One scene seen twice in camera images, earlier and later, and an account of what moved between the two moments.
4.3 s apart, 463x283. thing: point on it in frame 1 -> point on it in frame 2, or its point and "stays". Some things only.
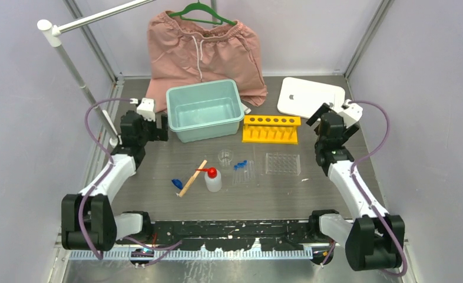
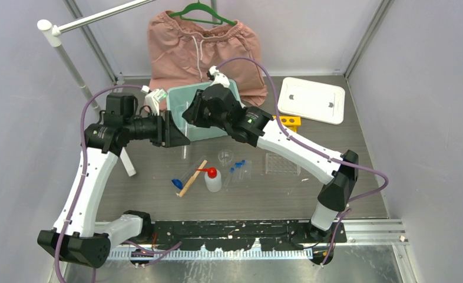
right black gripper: (319, 112) -> (192, 113)
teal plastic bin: (204, 111) stays
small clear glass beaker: (225, 157) stays
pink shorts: (180, 53) stays
